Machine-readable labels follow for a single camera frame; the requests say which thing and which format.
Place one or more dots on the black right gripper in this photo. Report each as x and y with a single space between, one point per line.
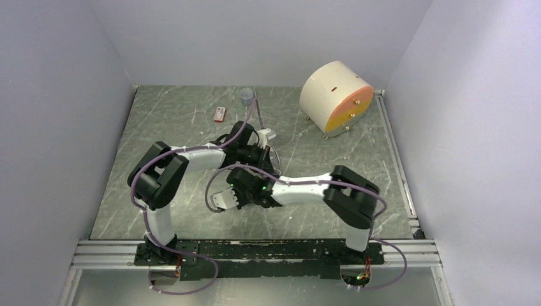
242 203

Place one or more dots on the cream cylinder orange lid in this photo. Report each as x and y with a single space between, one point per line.
334 97

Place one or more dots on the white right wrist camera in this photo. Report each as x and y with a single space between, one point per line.
225 199

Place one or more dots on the small clear plastic cup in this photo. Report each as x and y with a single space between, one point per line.
247 95

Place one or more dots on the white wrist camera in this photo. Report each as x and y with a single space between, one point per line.
264 136
225 199

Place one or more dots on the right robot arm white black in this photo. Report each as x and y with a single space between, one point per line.
349 195

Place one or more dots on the small red white box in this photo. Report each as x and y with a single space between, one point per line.
219 115

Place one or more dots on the aluminium frame rail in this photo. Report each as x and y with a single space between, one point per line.
412 273

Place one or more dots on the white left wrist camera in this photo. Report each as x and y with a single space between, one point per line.
264 136

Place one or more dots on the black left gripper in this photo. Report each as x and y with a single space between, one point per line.
263 162

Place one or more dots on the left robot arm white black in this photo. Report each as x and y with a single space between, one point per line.
154 181

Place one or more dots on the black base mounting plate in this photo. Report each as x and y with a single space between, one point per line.
204 259

